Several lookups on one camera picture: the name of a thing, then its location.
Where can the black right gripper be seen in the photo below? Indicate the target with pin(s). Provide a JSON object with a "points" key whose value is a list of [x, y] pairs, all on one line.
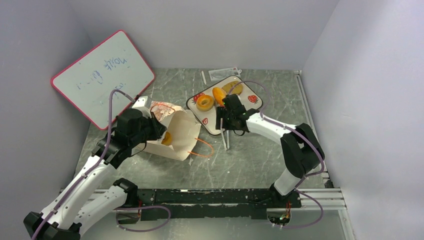
{"points": [[224, 114]]}

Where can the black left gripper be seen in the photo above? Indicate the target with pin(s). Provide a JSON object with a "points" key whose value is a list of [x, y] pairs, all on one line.
{"points": [[158, 128]]}

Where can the orange fake bread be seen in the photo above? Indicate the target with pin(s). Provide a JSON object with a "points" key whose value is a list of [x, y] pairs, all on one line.
{"points": [[219, 94]]}

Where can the yellow fake bread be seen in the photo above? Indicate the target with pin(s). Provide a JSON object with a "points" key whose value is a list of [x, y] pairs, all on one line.
{"points": [[233, 87]]}

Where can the ring doughnut fake bread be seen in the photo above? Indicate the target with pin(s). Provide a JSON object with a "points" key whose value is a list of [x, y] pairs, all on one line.
{"points": [[205, 103]]}

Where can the white paper bag orange handles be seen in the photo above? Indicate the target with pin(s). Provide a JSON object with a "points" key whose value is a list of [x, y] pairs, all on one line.
{"points": [[184, 128]]}

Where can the metal tongs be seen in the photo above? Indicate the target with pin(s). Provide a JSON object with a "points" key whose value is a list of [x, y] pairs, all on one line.
{"points": [[225, 135]]}

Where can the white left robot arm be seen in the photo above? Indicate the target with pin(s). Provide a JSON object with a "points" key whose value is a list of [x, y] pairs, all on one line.
{"points": [[70, 215]]}

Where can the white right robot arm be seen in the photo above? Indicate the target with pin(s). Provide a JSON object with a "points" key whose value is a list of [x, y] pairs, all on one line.
{"points": [[302, 152]]}

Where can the small orange fake bun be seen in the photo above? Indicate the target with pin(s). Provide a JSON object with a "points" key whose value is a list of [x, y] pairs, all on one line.
{"points": [[167, 140]]}

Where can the strawberry pattern tray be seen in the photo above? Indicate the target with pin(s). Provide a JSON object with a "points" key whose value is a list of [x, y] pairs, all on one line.
{"points": [[208, 118]]}

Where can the clear plastic package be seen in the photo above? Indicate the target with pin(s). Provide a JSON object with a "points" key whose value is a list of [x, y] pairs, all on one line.
{"points": [[220, 74]]}

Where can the white pen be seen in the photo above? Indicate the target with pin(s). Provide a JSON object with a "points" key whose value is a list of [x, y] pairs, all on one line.
{"points": [[203, 77]]}

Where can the pink framed whiteboard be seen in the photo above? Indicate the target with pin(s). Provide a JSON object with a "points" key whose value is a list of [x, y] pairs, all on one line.
{"points": [[97, 77]]}

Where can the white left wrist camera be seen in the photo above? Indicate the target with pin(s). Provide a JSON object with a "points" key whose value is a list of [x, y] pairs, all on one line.
{"points": [[143, 104]]}

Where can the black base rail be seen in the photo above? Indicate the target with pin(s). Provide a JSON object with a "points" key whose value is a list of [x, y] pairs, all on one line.
{"points": [[214, 203]]}

